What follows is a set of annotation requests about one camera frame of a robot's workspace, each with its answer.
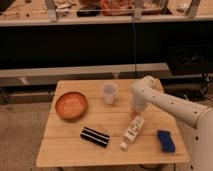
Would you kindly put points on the black striped box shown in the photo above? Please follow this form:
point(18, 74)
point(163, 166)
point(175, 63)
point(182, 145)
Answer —
point(95, 136)

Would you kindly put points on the orange bowl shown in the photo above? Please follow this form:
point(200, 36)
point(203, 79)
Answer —
point(71, 105)

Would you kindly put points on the clear plastic cup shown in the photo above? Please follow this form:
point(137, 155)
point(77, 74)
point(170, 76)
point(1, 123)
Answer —
point(109, 91)

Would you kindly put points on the blue cloth object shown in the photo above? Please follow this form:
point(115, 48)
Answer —
point(167, 144)

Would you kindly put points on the white bottle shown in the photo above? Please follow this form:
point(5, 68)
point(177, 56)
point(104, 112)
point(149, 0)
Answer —
point(132, 131)

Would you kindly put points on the beige gripper block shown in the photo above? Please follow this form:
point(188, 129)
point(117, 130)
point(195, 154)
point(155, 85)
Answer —
point(137, 109)

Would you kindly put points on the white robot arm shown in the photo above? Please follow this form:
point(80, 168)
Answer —
point(199, 117)

